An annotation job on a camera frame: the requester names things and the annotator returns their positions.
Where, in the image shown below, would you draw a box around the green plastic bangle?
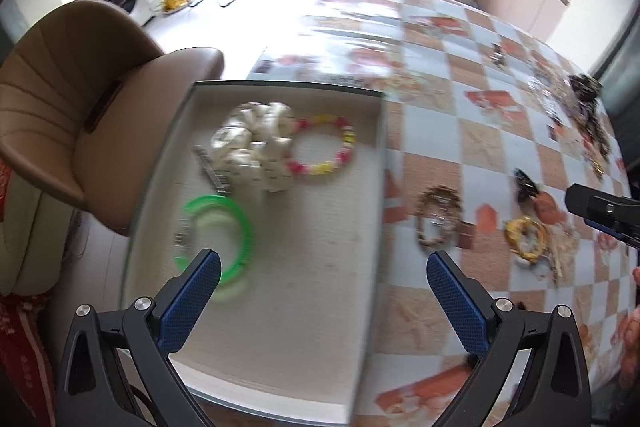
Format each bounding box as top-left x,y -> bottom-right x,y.
172,195 -> 255,303

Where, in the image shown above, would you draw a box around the white polka dot scrunchie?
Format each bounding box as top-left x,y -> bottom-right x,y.
210,102 -> 295,193

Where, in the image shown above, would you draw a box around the grey jewelry box tray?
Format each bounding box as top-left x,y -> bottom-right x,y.
120,80 -> 386,426

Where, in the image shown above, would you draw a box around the red patterned cloth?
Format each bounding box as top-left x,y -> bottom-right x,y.
1,165 -> 55,426

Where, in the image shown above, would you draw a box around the black hair clip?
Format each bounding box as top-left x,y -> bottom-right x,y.
513,168 -> 540,204

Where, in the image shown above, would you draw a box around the checkered patterned tablecloth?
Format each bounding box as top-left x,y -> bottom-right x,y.
204,0 -> 637,426

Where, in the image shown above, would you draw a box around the small silver earring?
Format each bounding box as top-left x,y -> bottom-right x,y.
490,43 -> 506,67

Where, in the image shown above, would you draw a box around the silver hair clip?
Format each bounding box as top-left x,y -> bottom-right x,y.
192,145 -> 232,196

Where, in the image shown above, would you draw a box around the brown leather chair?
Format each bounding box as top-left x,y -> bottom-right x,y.
1,0 -> 224,235

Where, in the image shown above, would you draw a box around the yellow items on floor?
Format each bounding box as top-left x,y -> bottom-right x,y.
158,0 -> 191,15

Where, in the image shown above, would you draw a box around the yellow hair tie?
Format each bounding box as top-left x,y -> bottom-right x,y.
502,215 -> 550,264

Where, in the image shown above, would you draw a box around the silver chain bracelet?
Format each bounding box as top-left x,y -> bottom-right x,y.
527,66 -> 572,128

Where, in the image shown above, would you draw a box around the pink yellow beaded bracelet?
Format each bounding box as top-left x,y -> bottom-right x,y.
286,114 -> 357,177

